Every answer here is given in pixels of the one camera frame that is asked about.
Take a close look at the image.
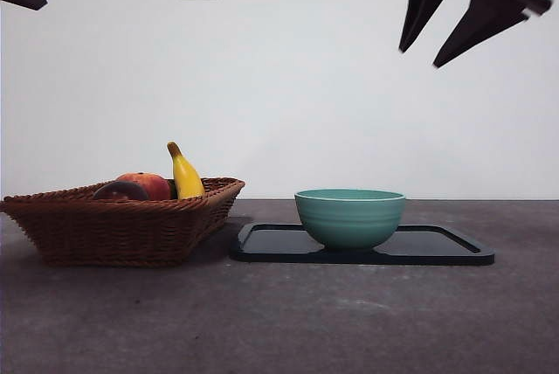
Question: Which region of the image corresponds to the yellow banana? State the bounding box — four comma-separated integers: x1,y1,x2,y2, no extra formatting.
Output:
166,142,206,200

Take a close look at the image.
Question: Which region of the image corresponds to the black rectangular tray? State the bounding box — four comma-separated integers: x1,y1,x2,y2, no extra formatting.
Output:
228,222,496,267

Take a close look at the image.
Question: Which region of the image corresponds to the brown wicker basket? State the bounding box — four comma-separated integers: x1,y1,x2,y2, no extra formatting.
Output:
0,177,246,269

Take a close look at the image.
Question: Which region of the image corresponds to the teal ribbed bowl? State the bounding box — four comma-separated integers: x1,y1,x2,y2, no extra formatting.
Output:
293,189,407,254

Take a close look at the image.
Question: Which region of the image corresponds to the red orange peach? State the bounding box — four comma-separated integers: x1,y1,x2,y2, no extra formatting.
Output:
115,171,172,202

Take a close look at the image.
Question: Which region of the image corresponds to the dark red plum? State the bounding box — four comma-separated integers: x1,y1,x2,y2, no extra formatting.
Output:
92,180,148,202

